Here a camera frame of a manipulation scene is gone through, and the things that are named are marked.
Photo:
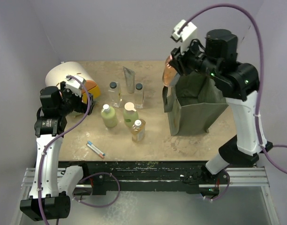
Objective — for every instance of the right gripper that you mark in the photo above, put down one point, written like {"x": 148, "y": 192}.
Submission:
{"x": 180, "y": 59}

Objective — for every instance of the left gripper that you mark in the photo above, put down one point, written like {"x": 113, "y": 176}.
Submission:
{"x": 82, "y": 107}

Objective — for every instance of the orange bottle pink cap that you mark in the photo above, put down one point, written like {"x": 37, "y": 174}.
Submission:
{"x": 170, "y": 75}

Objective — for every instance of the green canvas bag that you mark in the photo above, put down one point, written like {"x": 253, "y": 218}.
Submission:
{"x": 192, "y": 103}

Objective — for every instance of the clear bottle dark label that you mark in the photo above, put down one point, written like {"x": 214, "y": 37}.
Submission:
{"x": 139, "y": 96}

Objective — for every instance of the amber bottle white cap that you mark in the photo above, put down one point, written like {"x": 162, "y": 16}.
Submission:
{"x": 138, "y": 130}

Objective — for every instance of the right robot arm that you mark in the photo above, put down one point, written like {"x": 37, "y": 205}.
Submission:
{"x": 239, "y": 84}

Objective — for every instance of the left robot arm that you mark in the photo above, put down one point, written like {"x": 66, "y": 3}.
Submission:
{"x": 51, "y": 196}

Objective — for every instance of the green pump bottle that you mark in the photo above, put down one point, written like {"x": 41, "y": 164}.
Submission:
{"x": 109, "y": 116}

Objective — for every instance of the clear bottle yellow label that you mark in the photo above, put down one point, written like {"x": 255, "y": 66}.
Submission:
{"x": 115, "y": 94}

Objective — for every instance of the green bottle beige cap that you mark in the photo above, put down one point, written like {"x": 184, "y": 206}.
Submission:
{"x": 130, "y": 114}

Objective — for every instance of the blue capped pen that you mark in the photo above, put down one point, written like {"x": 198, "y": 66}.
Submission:
{"x": 95, "y": 148}

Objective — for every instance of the orange capped pen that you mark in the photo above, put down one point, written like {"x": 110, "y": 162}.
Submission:
{"x": 95, "y": 151}

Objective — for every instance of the silver squeeze tube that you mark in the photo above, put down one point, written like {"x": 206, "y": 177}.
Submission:
{"x": 129, "y": 79}

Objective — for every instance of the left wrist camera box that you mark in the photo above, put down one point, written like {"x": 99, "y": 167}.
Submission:
{"x": 75, "y": 84}

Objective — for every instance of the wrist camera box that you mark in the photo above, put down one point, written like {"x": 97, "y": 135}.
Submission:
{"x": 188, "y": 33}
{"x": 75, "y": 84}

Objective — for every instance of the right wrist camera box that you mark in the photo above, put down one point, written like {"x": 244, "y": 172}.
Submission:
{"x": 188, "y": 33}

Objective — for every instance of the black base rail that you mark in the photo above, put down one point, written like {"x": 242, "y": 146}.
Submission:
{"x": 149, "y": 176}

